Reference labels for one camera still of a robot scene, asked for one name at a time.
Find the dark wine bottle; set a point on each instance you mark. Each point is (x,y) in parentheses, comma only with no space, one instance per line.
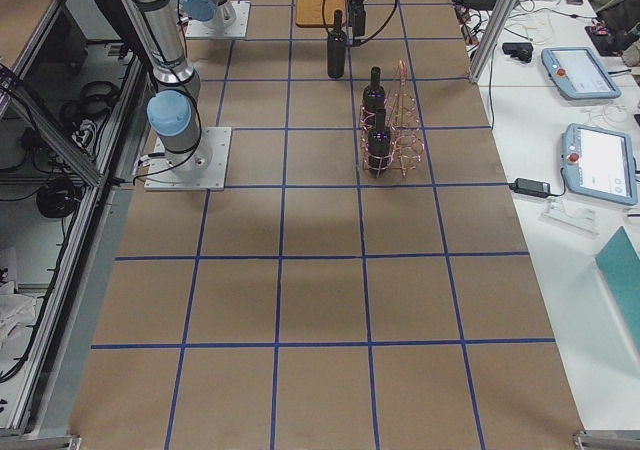
(374,95)
(336,47)

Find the wooden tray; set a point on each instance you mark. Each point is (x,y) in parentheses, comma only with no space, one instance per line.
(317,13)

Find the dark wine bottle far end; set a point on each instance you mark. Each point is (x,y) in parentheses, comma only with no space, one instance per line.
(379,144)

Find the black webcam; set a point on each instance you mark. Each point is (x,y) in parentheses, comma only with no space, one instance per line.
(521,51)

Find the blue teach pendant far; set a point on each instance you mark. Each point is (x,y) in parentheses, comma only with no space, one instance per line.
(579,74)

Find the blue teach pendant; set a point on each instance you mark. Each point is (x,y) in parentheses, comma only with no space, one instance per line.
(599,163)
(579,74)

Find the black power adapter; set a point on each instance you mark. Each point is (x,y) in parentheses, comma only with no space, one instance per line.
(530,187)

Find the blue teach pendant near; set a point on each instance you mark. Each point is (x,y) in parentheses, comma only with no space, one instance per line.
(599,163)

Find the teal folder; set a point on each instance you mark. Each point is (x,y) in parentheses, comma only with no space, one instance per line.
(618,262)

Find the copper wire bottle basket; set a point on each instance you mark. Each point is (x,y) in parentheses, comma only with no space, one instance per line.
(407,146)

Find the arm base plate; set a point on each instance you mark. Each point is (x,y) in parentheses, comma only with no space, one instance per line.
(205,169)
(210,22)

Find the aluminium frame post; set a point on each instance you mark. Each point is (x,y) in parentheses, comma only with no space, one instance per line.
(495,26)

